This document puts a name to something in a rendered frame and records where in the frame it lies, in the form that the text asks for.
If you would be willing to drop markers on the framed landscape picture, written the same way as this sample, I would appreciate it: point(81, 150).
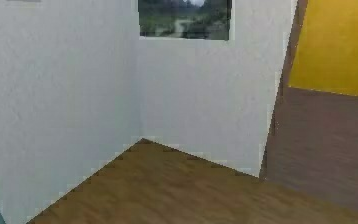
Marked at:
point(183, 20)

